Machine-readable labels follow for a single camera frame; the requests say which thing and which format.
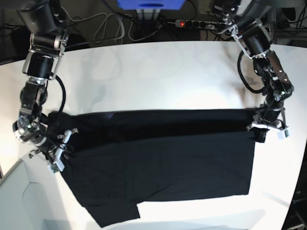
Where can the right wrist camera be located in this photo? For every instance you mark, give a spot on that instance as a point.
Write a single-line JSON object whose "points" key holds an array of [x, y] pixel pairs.
{"points": [[56, 166]]}

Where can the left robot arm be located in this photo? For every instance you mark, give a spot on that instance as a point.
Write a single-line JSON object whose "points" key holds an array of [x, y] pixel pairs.
{"points": [[255, 42]]}

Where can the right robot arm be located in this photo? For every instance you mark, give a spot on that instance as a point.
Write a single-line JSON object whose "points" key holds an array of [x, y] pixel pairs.
{"points": [[47, 22]]}

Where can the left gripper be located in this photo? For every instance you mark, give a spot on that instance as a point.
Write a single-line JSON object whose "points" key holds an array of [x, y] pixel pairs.
{"points": [[267, 117]]}

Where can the black T-shirt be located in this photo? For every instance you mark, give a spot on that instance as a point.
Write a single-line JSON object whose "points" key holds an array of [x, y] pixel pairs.
{"points": [[120, 159]]}

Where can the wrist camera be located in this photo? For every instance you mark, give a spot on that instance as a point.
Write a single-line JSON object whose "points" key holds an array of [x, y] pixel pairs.
{"points": [[56, 166], [283, 133]]}

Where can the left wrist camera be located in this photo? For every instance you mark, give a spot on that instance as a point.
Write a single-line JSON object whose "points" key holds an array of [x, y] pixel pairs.
{"points": [[283, 133]]}

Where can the grey side panel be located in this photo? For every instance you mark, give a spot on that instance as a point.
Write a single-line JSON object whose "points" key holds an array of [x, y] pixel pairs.
{"points": [[30, 199]]}

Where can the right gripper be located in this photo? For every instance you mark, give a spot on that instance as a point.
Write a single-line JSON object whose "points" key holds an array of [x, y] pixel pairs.
{"points": [[52, 148]]}

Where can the white power strip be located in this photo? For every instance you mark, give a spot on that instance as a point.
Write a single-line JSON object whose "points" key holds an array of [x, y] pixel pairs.
{"points": [[202, 25]]}

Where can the blue box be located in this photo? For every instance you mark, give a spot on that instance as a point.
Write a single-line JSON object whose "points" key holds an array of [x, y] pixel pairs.
{"points": [[150, 4]]}

